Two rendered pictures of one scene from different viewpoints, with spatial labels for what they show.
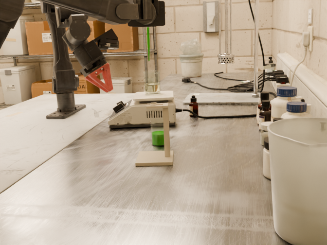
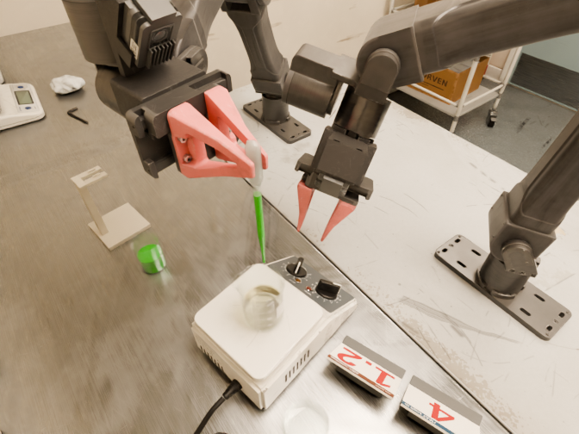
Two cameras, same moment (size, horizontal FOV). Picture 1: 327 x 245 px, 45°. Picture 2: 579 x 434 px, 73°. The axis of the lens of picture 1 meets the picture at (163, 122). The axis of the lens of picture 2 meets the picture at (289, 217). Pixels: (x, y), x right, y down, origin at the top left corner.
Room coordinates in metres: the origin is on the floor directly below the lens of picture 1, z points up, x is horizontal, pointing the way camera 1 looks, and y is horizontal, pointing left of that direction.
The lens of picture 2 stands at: (1.38, -0.14, 1.42)
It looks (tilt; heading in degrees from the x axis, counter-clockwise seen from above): 46 degrees down; 131
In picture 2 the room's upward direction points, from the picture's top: straight up
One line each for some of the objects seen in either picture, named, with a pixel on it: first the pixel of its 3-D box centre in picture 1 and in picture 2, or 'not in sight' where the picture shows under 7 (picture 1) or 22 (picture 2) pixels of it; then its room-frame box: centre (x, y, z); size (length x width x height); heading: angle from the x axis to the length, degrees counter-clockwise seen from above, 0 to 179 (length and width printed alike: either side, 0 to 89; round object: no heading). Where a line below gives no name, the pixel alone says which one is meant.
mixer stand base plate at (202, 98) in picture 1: (224, 98); not in sight; (1.51, -0.24, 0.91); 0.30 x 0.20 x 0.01; 78
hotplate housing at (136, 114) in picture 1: (146, 110); (274, 319); (1.19, 0.05, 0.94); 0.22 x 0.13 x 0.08; 89
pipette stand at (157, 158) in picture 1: (154, 131); (108, 201); (0.83, 0.02, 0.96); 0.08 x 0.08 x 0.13; 87
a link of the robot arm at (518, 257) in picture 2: (65, 84); (518, 240); (1.39, 0.34, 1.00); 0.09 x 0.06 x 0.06; 113
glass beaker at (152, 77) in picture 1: (152, 82); (259, 298); (1.19, 0.03, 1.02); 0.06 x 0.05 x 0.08; 41
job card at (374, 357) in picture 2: not in sight; (367, 364); (1.31, 0.09, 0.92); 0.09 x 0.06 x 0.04; 6
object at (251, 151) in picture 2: not in sight; (252, 165); (1.19, 0.03, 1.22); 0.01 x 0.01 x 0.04; 89
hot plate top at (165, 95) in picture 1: (154, 95); (259, 315); (1.19, 0.03, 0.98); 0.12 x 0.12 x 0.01; 89
